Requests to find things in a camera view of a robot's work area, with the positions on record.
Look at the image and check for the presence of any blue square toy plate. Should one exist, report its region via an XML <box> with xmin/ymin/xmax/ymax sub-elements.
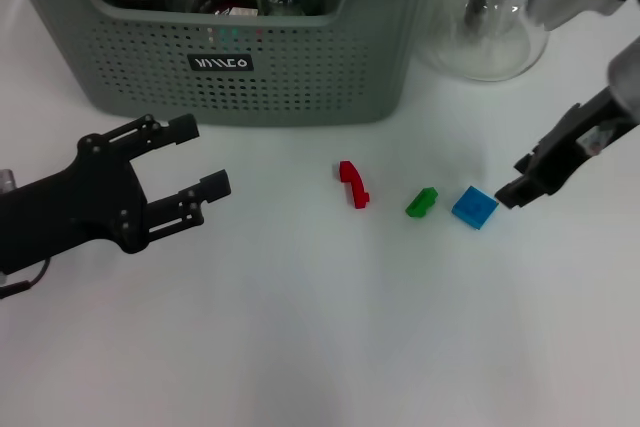
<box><xmin>450</xmin><ymin>185</ymin><xmax>500</xmax><ymax>231</ymax></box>

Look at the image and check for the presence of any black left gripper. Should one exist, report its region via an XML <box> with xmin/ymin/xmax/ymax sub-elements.
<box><xmin>0</xmin><ymin>113</ymin><xmax>233</xmax><ymax>274</ymax></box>

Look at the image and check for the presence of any dark red curved toy block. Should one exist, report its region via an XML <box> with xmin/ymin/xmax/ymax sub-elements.
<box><xmin>338</xmin><ymin>160</ymin><xmax>372</xmax><ymax>210</ymax></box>

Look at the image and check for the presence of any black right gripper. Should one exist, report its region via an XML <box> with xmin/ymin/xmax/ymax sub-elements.
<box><xmin>494</xmin><ymin>85</ymin><xmax>637</xmax><ymax>210</ymax></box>

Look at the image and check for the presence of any grey-green perforated storage bin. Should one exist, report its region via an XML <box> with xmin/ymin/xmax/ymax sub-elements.
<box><xmin>0</xmin><ymin>0</ymin><xmax>447</xmax><ymax>129</ymax></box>

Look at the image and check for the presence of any green stepped toy block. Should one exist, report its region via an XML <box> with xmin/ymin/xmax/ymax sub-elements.
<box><xmin>404</xmin><ymin>186</ymin><xmax>440</xmax><ymax>220</ymax></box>

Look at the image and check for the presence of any thin left wrist cable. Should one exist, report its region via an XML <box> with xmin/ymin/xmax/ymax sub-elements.
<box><xmin>0</xmin><ymin>257</ymin><xmax>52</xmax><ymax>301</ymax></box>

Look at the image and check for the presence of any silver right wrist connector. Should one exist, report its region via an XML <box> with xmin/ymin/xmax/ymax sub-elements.
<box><xmin>581</xmin><ymin>123</ymin><xmax>619</xmax><ymax>156</ymax></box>

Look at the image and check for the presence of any clear glass carafe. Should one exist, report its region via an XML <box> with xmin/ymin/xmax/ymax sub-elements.
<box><xmin>418</xmin><ymin>0</ymin><xmax>559</xmax><ymax>83</ymax></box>

